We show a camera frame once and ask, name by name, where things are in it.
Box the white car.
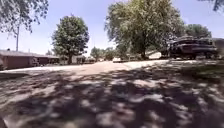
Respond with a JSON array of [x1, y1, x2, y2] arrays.
[[112, 56, 123, 64]]

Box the row of distant trees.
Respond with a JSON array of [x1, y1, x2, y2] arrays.
[[89, 46, 118, 63]]

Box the building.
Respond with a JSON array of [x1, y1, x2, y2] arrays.
[[71, 54, 97, 65]]

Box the grey asphalt road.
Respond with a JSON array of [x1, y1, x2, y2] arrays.
[[0, 59, 224, 128]]

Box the pale house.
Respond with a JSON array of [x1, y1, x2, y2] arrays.
[[145, 50, 163, 61]]

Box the round green tree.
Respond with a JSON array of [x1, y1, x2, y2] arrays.
[[51, 14, 90, 65]]

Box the large green tree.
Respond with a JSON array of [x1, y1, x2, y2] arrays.
[[104, 0, 186, 61]]

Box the dark truck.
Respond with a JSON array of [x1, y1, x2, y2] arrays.
[[168, 36, 219, 61]]

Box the low brown house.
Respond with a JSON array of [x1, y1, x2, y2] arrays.
[[0, 49, 62, 71]]

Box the pale pole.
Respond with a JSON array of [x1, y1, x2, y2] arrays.
[[15, 24, 20, 53]]

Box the overhanging tree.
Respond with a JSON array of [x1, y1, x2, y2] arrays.
[[0, 0, 50, 36]]

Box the overhanging tree branches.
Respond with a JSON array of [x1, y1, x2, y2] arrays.
[[199, 0, 224, 13]]

